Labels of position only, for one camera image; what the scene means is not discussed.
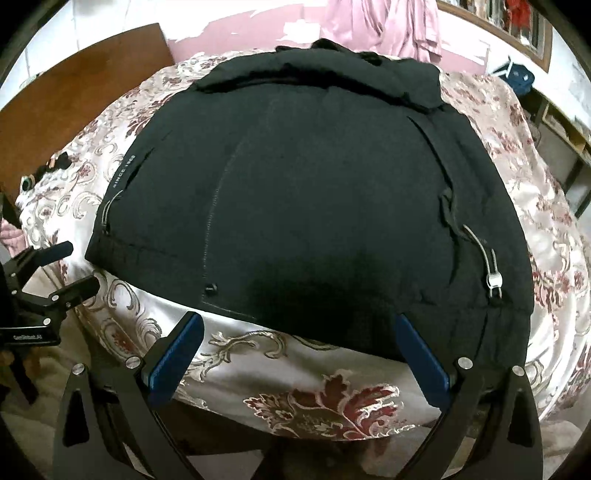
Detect dark blue bag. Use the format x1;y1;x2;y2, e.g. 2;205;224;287
491;58;535;97

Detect brown wooden headboard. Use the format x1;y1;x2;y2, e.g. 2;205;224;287
1;23;173;198

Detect right pink curtain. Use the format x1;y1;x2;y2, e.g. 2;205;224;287
321;0;442;63

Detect small black items on bed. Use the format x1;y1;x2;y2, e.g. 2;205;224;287
20;152;72;192

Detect floral satin bedspread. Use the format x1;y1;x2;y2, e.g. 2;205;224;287
17;54;590;440

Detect red hanging cloth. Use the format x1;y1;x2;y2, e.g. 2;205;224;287
505;0;531;28

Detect wooden shelf unit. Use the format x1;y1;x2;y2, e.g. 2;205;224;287
521;88;590;219

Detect black padded jacket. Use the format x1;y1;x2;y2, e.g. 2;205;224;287
86;40;534;368

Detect brown framed barred window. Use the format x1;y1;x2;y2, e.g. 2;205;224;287
438;0;553;73

